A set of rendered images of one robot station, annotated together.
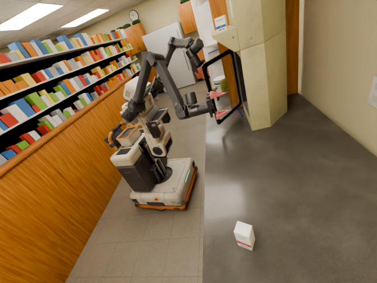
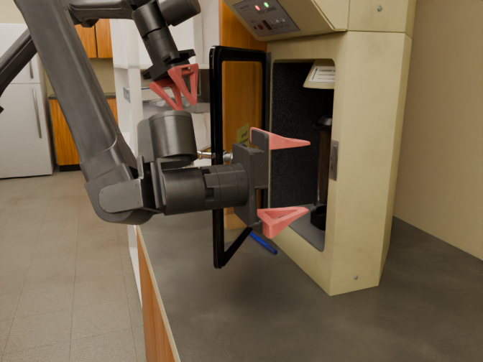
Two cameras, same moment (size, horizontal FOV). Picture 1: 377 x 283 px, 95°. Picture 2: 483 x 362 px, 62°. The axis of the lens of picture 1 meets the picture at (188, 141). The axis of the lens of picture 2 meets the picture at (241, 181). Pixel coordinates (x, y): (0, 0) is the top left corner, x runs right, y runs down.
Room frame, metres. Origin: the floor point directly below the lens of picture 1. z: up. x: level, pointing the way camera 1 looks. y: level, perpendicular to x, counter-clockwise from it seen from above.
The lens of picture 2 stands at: (0.44, 0.14, 1.36)
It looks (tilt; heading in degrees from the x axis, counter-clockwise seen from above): 16 degrees down; 323
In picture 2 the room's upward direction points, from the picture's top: straight up
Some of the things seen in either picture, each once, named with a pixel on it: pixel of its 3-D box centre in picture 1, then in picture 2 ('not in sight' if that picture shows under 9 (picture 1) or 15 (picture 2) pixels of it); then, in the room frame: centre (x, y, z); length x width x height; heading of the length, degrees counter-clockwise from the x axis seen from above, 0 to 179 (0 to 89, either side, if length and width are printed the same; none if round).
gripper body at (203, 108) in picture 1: (205, 108); (227, 185); (0.86, -0.15, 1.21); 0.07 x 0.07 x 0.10; 73
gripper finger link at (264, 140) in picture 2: (216, 98); (277, 155); (0.84, -0.22, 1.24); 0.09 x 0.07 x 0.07; 73
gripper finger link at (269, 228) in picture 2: (219, 110); (277, 204); (0.84, -0.22, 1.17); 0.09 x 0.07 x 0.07; 73
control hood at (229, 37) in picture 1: (223, 40); (272, 7); (1.05, -0.39, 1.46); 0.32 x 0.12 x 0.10; 163
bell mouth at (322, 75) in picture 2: not in sight; (348, 72); (0.98, -0.53, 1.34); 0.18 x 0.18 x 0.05
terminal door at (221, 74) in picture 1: (224, 87); (241, 150); (1.09, -0.35, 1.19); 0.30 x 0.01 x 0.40; 124
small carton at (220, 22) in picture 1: (221, 23); not in sight; (1.00, -0.37, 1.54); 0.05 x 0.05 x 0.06; 61
